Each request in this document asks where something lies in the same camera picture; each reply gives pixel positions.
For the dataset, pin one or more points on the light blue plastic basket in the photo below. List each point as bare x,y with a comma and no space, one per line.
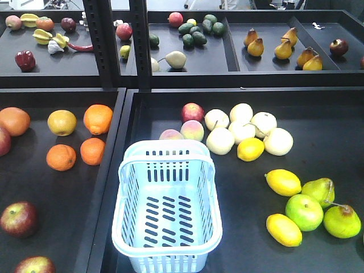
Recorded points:
167,217

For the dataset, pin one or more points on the red apple near basket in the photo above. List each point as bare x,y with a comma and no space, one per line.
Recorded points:
192,111

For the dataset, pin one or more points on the pink peach right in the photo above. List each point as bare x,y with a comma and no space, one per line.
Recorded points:
192,129

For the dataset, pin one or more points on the pink peach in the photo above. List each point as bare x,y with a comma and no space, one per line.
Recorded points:
171,134
192,129

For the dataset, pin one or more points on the pink peach left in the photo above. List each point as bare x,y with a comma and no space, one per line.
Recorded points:
171,134

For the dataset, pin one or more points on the yellow lemon upper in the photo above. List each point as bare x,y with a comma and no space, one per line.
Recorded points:
250,149

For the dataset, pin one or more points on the yellow lemon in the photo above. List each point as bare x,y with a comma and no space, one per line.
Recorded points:
250,149
283,182
284,230

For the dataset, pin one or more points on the large orange far right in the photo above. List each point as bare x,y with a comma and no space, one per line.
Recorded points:
97,119

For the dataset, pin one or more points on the small orange lower right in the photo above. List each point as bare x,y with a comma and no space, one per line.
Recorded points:
92,151

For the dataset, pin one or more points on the small orange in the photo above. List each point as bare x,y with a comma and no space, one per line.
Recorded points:
61,157
92,151

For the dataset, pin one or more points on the yellow lemon middle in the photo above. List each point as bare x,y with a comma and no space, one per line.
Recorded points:
283,182

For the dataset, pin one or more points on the yellow orange fruit right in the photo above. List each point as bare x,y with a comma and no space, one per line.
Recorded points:
62,122

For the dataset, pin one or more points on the small orange lower left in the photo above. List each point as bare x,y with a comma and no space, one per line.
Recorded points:
61,157

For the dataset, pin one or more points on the red chili pepper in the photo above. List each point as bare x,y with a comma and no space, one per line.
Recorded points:
79,48

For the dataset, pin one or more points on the yellow lemon lower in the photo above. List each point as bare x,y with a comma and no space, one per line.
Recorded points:
284,230

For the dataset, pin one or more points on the black right produce table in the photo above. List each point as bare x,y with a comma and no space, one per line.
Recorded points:
327,128

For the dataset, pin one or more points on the green apple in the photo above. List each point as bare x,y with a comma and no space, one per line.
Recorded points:
305,211

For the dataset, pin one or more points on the green pear rear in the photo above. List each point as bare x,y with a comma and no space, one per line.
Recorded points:
322,190

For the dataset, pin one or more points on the green pear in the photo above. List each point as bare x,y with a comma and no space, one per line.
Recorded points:
341,221
322,190

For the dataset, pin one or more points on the white garlic bulb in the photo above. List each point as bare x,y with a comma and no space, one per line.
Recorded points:
53,47

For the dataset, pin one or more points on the orange behind middle apple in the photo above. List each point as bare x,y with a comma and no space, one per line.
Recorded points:
15,120

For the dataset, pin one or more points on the red bell pepper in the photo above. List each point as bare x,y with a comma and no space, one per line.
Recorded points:
25,60

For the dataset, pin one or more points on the red apple back middle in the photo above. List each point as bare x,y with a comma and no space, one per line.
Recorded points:
5,141

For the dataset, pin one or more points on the green pear front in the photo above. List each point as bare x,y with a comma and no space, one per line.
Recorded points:
341,221

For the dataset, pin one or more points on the red apple front middle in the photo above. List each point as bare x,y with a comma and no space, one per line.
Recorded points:
20,219

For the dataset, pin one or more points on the red apple front right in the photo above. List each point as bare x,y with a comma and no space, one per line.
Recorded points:
37,264

